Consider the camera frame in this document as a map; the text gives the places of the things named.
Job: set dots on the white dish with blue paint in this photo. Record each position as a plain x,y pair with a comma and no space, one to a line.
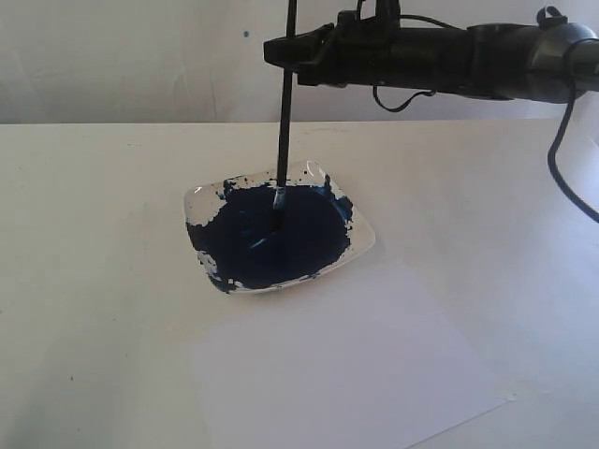
244,248

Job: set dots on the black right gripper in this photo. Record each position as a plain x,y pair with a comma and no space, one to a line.
378,52

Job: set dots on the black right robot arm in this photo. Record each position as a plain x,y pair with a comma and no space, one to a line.
492,61

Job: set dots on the white paper sheet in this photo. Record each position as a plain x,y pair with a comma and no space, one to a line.
363,359

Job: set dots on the black paintbrush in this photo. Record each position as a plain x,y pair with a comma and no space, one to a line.
278,206

